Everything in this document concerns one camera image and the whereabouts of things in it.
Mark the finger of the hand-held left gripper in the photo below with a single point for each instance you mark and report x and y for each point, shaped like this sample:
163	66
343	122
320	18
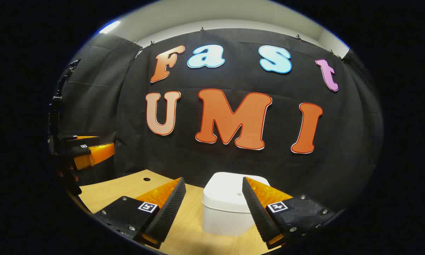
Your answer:
99	154
102	137

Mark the black backdrop cloth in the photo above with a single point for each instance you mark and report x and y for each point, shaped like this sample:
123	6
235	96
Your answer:
198	163

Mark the wooden desktop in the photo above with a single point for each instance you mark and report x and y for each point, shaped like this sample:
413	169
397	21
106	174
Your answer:
191	226

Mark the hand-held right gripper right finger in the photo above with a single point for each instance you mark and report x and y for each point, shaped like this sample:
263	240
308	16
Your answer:
256	212

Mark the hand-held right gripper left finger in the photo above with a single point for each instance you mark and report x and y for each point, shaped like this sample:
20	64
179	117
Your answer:
169	216

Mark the ceiling light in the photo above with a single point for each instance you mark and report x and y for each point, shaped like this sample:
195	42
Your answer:
109	27

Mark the white desktop garbage bin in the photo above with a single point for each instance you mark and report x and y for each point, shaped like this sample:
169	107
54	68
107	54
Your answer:
226	198

